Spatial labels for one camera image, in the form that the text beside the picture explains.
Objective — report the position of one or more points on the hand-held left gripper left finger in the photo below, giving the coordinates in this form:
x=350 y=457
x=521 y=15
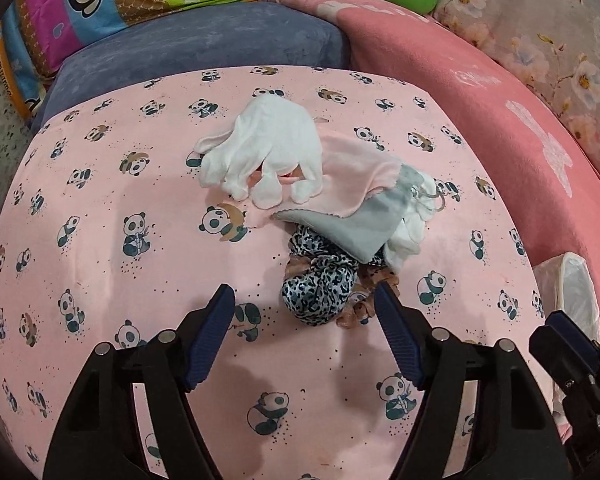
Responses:
x=210 y=340

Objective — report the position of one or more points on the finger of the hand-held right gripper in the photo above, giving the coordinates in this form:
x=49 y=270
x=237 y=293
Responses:
x=560 y=355
x=575 y=332

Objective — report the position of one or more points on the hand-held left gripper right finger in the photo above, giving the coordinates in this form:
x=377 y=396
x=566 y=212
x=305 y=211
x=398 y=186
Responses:
x=400 y=340

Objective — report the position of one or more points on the brown scrunchie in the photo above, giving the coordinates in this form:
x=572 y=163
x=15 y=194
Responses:
x=360 y=310

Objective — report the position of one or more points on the leopard print scrunchie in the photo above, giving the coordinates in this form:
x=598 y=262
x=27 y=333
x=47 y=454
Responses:
x=315 y=295

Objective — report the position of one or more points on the grey cloth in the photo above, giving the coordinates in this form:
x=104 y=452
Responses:
x=360 y=225

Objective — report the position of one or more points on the white glove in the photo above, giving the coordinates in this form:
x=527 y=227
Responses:
x=270 y=145

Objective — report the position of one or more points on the pink panda print cloth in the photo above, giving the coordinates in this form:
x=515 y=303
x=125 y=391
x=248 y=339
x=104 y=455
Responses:
x=130 y=185

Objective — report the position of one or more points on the pink blanket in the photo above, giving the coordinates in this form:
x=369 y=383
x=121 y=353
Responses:
x=455 y=75

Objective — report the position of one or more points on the blue seat cushion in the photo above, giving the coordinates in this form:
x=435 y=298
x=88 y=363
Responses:
x=205 y=35

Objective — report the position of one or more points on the colourful monkey striped pillow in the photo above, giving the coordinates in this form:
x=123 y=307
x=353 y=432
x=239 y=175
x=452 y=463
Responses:
x=80 y=15

